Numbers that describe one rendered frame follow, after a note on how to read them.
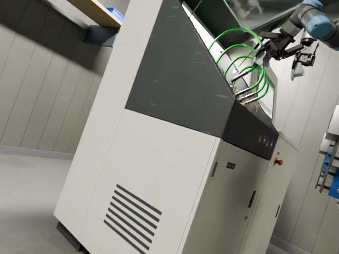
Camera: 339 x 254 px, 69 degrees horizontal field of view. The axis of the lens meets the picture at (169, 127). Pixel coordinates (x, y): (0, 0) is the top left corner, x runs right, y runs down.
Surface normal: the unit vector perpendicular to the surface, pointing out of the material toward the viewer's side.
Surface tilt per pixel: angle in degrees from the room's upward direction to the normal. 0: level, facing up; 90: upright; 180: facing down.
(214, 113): 90
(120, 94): 90
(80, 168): 90
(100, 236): 90
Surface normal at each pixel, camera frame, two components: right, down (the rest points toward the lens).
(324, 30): 0.03, 0.74
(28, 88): 0.82, 0.27
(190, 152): -0.58, -0.22
